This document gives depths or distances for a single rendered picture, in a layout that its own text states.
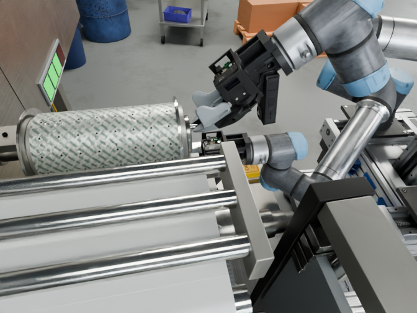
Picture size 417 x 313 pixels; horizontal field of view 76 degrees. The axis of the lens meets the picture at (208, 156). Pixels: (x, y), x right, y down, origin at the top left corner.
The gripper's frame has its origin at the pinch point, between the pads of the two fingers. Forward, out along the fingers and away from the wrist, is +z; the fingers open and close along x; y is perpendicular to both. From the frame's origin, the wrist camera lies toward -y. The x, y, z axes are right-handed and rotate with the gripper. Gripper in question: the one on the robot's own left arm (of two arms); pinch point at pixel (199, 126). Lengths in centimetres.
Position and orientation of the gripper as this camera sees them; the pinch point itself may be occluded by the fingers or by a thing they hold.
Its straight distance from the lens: 54.8
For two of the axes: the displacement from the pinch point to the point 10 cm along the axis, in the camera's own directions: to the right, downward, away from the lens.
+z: -7.7, 5.2, 3.7
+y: -6.1, -4.4, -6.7
